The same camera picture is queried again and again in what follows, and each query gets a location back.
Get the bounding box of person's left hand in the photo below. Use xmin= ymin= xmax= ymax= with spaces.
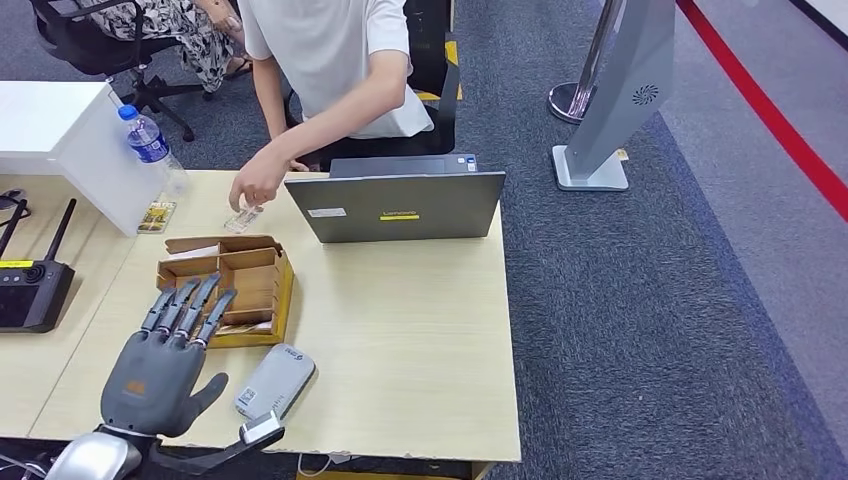
xmin=227 ymin=141 xmax=295 ymax=214

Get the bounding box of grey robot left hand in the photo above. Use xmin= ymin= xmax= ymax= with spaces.
xmin=99 ymin=272 xmax=239 ymax=440

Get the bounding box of ID card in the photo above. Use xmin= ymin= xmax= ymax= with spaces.
xmin=223 ymin=201 xmax=266 ymax=235

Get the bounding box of brown cardboard card organizer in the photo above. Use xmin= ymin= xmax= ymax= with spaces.
xmin=156 ymin=235 xmax=296 ymax=350

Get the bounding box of grey card reader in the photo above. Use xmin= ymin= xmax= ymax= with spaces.
xmin=233 ymin=342 xmax=318 ymax=423

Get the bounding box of white card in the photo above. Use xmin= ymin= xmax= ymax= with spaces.
xmin=170 ymin=244 xmax=221 ymax=261

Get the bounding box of person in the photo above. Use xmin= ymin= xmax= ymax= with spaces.
xmin=228 ymin=0 xmax=437 ymax=213
xmin=76 ymin=0 xmax=256 ymax=94

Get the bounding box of grey laptop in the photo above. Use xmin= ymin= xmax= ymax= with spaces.
xmin=283 ymin=154 xmax=507 ymax=245

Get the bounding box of clear water bottle, blue cap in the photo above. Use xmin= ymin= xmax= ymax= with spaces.
xmin=117 ymin=103 xmax=192 ymax=201

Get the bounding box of black remote controller with antennas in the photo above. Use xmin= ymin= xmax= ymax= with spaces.
xmin=0 ymin=197 xmax=77 ymax=335

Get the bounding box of black office chair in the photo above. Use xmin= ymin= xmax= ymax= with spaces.
xmin=284 ymin=0 xmax=464 ymax=172
xmin=29 ymin=0 xmax=217 ymax=144

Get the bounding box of white cabinet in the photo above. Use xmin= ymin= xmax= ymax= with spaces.
xmin=0 ymin=80 xmax=168 ymax=238

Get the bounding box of grey kiosk stand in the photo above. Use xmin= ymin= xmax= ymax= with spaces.
xmin=551 ymin=0 xmax=678 ymax=193

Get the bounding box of pale wrist camera, black bracket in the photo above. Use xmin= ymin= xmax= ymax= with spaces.
xmin=146 ymin=409 xmax=287 ymax=476

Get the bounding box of white cable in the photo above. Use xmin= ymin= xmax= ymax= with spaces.
xmin=296 ymin=452 xmax=354 ymax=479

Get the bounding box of chrome stanchion post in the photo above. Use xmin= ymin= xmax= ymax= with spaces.
xmin=547 ymin=0 xmax=627 ymax=126

